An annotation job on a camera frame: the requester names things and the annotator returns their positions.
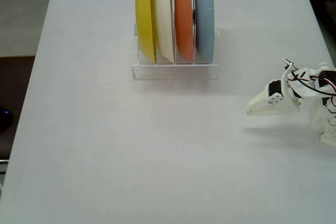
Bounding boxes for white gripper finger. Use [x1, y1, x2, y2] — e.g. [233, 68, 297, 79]
[245, 82, 275, 112]
[247, 92, 287, 116]

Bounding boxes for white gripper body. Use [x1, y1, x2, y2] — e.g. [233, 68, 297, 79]
[269, 70, 302, 115]

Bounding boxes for blue plate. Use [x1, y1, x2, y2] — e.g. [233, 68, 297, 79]
[193, 0, 216, 65]

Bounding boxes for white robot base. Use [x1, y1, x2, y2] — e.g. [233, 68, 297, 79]
[319, 119, 336, 148]

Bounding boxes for clear acrylic plate rack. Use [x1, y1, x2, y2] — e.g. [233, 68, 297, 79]
[131, 23, 221, 80]

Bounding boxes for orange plate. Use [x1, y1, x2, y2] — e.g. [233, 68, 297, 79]
[174, 0, 196, 65]

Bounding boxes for cream white plate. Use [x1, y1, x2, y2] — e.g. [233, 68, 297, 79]
[154, 0, 176, 65]

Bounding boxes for yellow plate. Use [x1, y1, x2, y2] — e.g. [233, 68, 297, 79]
[135, 0, 159, 65]

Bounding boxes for black computer mouse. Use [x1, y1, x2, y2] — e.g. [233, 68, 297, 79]
[0, 105, 14, 132]

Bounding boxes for black servo cable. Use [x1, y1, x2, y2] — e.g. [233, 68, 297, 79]
[290, 70, 336, 96]

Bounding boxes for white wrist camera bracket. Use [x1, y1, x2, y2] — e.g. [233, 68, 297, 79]
[282, 57, 296, 74]

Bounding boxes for white metal frame piece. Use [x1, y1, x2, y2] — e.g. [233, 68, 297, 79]
[0, 158, 10, 174]

